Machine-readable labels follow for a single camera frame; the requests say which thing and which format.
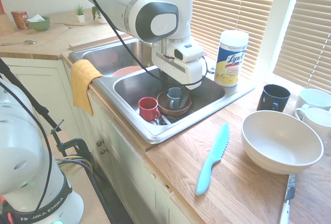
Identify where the yellow dish towel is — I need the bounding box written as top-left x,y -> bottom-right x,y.
70,58 -> 104,117

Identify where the white mug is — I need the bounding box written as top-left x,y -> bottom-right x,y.
294,88 -> 331,112
294,107 -> 331,141

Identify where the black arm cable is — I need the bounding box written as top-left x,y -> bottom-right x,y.
73,0 -> 208,87

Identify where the red mug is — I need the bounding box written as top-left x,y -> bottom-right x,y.
138,96 -> 162,122

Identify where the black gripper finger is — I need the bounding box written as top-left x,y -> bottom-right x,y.
179,86 -> 191,107
159,69 -> 170,83

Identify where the black clamp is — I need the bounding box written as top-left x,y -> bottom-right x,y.
50,119 -> 92,163

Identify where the white handled knife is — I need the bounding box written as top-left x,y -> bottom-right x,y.
278,173 -> 297,224

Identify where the brown bowl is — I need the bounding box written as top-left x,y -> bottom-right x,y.
156,91 -> 192,116

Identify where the white paper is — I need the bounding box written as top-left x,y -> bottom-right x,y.
26,14 -> 46,23

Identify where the pink bowl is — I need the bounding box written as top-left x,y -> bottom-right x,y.
111,66 -> 143,78

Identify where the metal sink drain strainer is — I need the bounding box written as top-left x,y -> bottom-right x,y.
149,114 -> 179,127

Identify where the narrow wooden window blind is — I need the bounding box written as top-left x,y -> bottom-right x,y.
273,0 -> 331,94

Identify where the teal plastic knife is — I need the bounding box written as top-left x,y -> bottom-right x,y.
195,123 -> 231,196

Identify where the Lysol wipes canister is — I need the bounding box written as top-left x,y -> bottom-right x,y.
214,29 -> 250,87

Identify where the wooden knife block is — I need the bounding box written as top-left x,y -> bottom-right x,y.
0,13 -> 14,37

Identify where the metal spoon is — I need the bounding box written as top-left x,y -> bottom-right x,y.
0,39 -> 37,47

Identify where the grey-blue mug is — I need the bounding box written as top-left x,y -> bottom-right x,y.
166,87 -> 186,111

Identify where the orange cardboard box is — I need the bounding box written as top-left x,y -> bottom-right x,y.
10,10 -> 31,30

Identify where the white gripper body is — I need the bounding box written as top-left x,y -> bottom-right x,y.
151,43 -> 204,91

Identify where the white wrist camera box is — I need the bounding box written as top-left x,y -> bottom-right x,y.
170,40 -> 205,64

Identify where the wide wooden window blind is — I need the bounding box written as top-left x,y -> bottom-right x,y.
123,0 -> 280,80

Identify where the large white bowl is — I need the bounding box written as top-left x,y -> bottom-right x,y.
240,110 -> 325,175

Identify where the stainless steel double sink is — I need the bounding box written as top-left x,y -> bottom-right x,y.
68,39 -> 256,144

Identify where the coloured wire bundle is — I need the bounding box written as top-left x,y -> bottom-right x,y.
56,156 -> 116,224

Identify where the leafy plant in white pot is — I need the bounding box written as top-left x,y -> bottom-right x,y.
91,6 -> 108,25

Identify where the black mug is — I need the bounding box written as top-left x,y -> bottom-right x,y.
256,84 -> 291,113

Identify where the green bowl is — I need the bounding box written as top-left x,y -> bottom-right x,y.
27,16 -> 51,32

